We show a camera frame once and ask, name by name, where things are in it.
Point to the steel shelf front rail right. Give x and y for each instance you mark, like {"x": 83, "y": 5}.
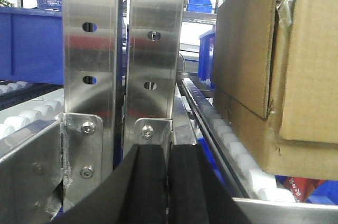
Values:
{"x": 260, "y": 211}

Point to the steel shelf front rail left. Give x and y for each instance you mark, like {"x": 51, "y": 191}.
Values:
{"x": 31, "y": 173}

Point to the steel shelf upright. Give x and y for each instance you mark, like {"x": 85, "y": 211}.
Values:
{"x": 153, "y": 50}
{"x": 92, "y": 44}

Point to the blue bin behind carton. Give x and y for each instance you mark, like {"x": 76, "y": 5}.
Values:
{"x": 206, "y": 52}

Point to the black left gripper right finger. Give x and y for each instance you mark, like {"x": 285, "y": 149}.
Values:
{"x": 196, "y": 195}

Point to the white roller track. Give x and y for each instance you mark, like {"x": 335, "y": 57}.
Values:
{"x": 26, "y": 107}
{"x": 242, "y": 171}

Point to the steel shelf rail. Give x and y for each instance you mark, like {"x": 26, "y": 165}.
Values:
{"x": 31, "y": 173}
{"x": 260, "y": 211}

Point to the brown cardboard carton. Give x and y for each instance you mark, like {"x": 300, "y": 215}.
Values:
{"x": 275, "y": 76}

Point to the left steel shelf upright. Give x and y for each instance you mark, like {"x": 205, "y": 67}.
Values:
{"x": 92, "y": 44}

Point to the red printed package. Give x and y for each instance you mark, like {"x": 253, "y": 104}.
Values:
{"x": 301, "y": 188}

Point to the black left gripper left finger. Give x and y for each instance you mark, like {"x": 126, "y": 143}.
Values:
{"x": 134, "y": 193}

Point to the large blue bin left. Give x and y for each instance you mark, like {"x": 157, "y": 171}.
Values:
{"x": 31, "y": 45}

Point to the white roller track right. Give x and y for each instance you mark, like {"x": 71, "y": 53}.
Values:
{"x": 242, "y": 171}

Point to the right steel shelf upright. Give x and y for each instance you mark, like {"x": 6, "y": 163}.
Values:
{"x": 153, "y": 50}

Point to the blue bin background centre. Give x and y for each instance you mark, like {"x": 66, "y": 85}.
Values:
{"x": 201, "y": 6}

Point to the white roller track left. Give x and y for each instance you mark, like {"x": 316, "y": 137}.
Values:
{"x": 26, "y": 107}

